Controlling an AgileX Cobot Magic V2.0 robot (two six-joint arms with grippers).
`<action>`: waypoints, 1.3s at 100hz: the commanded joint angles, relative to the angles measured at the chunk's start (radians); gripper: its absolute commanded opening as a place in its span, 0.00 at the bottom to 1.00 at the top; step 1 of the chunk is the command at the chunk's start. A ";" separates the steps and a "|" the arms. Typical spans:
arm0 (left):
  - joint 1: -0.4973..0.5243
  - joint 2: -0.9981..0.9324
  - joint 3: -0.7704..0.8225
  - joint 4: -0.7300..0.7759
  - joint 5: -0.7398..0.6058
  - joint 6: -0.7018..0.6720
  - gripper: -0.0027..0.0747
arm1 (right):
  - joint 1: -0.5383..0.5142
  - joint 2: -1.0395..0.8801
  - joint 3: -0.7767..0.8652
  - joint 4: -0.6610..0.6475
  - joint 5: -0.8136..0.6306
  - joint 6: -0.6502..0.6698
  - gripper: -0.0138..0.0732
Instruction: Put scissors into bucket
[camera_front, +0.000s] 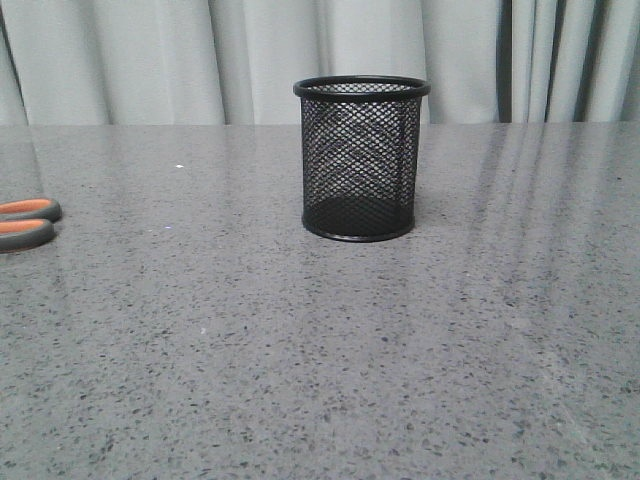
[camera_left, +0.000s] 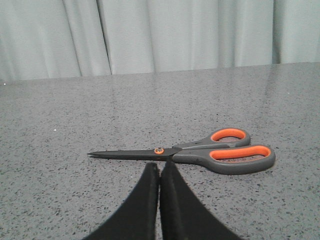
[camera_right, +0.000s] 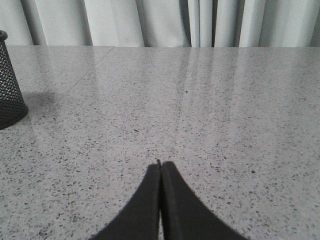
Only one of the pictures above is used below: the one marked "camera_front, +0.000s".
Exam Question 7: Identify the pale grey curtain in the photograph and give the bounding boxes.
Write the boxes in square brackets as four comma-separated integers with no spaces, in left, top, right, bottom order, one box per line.
[1,1,639,125]

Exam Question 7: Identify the black wire mesh bucket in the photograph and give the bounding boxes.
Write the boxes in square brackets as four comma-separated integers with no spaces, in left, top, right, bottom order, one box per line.
[293,75,430,242]

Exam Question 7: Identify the grey and orange scissors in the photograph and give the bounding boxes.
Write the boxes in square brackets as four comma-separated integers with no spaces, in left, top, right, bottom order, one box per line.
[1,198,62,253]

